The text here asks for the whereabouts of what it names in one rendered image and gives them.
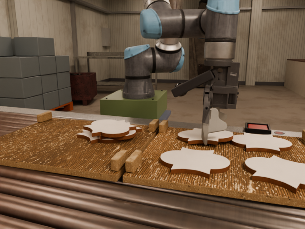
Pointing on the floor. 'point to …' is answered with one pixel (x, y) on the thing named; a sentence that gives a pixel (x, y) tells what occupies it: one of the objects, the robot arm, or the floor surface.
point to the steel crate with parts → (83, 87)
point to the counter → (295, 76)
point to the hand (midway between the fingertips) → (204, 135)
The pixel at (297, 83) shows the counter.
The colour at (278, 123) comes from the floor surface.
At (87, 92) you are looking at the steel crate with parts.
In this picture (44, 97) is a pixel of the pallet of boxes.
